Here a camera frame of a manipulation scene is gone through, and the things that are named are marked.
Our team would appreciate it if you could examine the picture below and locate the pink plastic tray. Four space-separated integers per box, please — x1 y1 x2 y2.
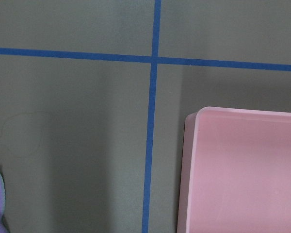
177 107 291 233

